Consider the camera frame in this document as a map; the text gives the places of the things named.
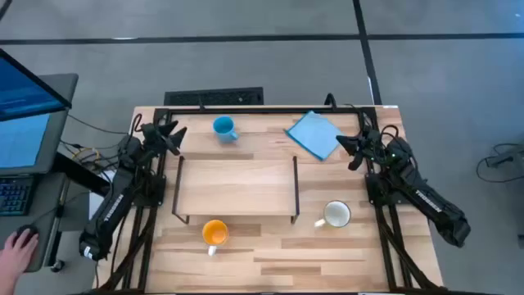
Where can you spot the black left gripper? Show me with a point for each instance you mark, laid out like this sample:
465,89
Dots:
157,141

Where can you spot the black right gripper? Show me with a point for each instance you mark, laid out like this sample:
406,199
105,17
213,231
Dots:
371,145

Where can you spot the blue mug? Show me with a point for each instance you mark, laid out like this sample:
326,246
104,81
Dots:
223,125

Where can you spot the cream mug brown rim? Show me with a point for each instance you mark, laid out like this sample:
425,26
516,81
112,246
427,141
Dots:
336,214

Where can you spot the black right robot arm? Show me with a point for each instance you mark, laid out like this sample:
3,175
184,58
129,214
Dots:
425,196

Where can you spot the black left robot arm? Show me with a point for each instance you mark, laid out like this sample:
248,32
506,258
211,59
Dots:
118,196

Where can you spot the wooden shelf black legs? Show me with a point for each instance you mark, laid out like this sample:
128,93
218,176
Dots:
235,184

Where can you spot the light blue cloth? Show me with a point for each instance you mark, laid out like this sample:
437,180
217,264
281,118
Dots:
315,135

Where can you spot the black floor vent grille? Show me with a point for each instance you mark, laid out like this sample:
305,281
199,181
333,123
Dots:
213,97

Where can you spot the white box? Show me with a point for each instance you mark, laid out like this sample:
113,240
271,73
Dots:
98,205

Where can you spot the grey keyboard tray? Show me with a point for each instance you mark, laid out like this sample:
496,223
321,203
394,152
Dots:
45,205

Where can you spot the blue desk mat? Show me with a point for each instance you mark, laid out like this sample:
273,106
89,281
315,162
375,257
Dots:
20,141

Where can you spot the computer monitor blue screen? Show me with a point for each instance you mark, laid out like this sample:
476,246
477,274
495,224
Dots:
24,92

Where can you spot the backlit black keyboard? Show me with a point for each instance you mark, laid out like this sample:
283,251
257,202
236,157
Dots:
14,196

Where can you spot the black computer mouse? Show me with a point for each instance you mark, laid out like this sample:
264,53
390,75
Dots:
30,230

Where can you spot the black caster wheel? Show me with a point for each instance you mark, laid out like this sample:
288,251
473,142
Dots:
58,266

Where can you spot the person's hand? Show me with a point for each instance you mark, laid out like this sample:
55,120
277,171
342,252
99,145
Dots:
16,258

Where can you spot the black aluminium table frame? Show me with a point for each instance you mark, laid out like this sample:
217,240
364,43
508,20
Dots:
266,110

